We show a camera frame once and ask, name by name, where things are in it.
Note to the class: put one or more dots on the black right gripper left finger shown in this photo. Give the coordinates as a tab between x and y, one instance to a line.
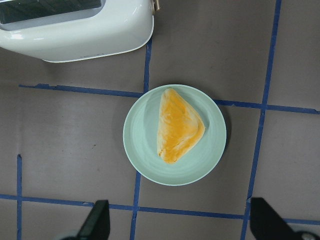
97	225

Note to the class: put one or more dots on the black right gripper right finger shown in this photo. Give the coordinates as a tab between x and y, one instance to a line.
266	223

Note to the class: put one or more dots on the white toaster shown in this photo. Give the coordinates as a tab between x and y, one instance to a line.
61	31

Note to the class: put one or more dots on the mint green plate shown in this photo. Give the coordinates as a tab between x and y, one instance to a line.
140	138

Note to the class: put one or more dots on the triangular toasted bread slice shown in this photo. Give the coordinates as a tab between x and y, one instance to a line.
180	127

